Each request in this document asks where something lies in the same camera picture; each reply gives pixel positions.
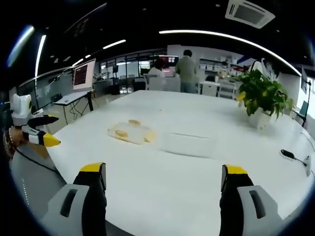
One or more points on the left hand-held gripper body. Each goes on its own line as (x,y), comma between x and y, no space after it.
(21,108)

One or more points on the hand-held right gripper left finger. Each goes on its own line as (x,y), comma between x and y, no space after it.
(81,196)

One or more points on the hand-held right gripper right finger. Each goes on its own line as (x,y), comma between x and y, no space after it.
(246,196)

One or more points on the tan plastic buckle part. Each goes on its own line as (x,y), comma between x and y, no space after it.
(121,134)
(134,122)

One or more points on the person's left hand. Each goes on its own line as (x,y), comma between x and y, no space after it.
(18,138)

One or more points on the white side desk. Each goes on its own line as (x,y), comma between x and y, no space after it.
(71,98)

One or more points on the black oval device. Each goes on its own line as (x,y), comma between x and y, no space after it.
(288,154)

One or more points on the large display screen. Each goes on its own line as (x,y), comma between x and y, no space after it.
(83,75)

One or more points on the white rectangular box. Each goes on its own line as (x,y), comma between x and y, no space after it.
(187,145)

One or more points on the white plant pot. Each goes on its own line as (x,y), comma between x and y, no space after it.
(259,119)

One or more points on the clear bag with bread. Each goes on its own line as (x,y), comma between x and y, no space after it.
(130,132)

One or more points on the yellow flat piece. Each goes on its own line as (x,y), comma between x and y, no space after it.
(150,137)

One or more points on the short ceiling light strip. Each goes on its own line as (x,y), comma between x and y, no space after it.
(114,44)

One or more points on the green potted plant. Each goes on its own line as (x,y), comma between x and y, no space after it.
(263,91)

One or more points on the white cabinet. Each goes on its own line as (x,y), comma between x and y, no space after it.
(216,89)

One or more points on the white office chair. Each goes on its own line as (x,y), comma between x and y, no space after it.
(151,82)

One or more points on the black stand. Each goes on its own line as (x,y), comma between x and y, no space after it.
(307,98)

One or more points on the white storage shelf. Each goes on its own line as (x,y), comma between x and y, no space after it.
(216,65)

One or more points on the long curved ceiling light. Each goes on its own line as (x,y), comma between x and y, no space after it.
(233,39)

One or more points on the ceiling air conditioner vent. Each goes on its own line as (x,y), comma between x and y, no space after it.
(249,12)

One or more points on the red wall screen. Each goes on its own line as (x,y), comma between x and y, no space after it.
(169,59)

